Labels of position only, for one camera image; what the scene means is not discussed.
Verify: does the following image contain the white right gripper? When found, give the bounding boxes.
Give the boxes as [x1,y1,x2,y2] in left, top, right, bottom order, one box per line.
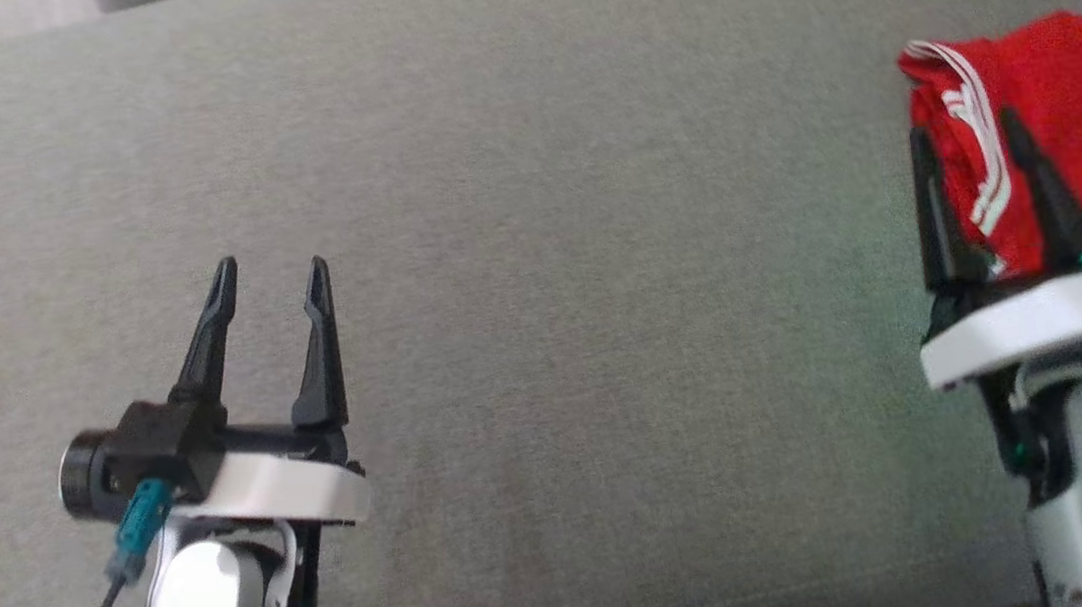
[895,100,1082,396]

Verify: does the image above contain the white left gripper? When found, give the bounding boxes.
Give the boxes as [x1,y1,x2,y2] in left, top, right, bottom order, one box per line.
[144,245,375,544]

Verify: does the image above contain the large grey ottoman cushion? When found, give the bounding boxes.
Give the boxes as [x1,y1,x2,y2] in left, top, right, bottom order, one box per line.
[0,0,1082,607]

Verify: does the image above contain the left camera cable blue plug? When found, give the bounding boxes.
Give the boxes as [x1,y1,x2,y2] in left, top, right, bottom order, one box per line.
[48,476,188,607]

